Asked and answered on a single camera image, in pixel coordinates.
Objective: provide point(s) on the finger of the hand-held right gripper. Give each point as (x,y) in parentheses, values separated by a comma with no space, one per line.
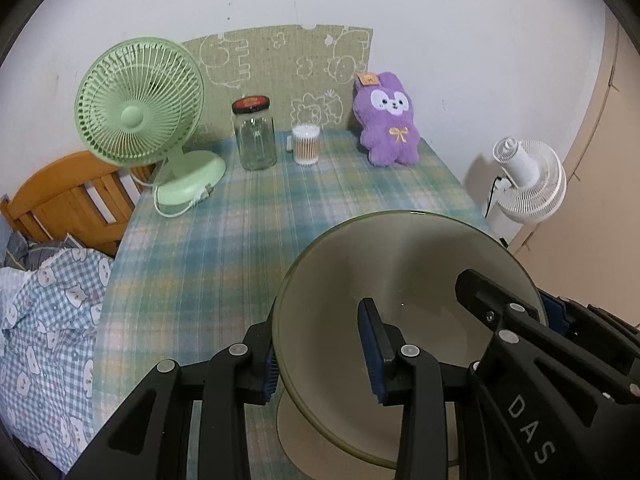
(480,290)
(552,310)

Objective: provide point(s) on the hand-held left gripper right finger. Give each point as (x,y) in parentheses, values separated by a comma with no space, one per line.
(372,355)

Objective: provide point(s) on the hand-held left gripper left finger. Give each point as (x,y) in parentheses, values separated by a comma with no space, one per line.
(270,367)

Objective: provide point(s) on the plaid tablecloth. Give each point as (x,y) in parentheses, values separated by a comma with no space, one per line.
(225,260)

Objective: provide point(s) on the white standing fan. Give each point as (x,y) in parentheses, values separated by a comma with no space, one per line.
(525,165)

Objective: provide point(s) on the beige door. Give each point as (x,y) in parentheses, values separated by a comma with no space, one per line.
(600,185)

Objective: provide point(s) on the purple plush toy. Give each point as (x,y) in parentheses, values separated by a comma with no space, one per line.
(390,130)

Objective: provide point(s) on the cotton swab container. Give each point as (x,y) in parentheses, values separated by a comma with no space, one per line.
(306,150)

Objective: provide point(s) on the small white item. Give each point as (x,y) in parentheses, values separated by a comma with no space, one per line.
(289,145)

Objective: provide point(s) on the blue checked bear blanket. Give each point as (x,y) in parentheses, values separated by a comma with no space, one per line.
(45,335)

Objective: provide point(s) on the glass jar with black lid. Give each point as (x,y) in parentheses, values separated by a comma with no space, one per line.
(255,140)

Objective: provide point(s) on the grey cloth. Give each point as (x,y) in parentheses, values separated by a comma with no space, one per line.
(25,252)

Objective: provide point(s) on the wooden chair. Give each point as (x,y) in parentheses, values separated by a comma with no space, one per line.
(50,185)

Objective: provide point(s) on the green desk fan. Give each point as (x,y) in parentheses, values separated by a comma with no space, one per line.
(135,110)

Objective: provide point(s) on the green cartoon wall mat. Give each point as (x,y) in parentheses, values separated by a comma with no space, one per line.
(280,70)

